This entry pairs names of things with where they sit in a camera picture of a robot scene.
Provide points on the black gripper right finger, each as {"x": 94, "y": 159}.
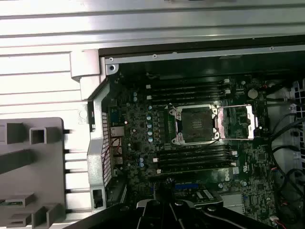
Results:
{"x": 188, "y": 214}

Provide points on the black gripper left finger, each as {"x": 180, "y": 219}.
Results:
{"x": 150, "y": 214}

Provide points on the metal socket cover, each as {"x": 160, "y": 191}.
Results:
{"x": 249, "y": 119}

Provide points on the CPU socket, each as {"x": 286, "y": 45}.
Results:
{"x": 195, "y": 124}

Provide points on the black RAM slot row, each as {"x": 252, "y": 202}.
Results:
{"x": 195, "y": 158}
{"x": 186, "y": 89}

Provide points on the thin metal locking lever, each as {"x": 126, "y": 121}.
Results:
{"x": 200, "y": 142}

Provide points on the green motherboard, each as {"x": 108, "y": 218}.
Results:
{"x": 250, "y": 167}

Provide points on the black open PC case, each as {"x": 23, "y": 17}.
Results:
{"x": 96, "y": 152}

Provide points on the grey parts rack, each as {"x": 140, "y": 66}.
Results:
{"x": 47, "y": 167}

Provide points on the round coin battery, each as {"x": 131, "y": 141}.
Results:
{"x": 253, "y": 93}

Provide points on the green RAM stick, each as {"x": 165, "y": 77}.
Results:
{"x": 7, "y": 203}

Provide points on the metal drive cage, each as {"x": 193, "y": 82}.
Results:
{"x": 299, "y": 95}

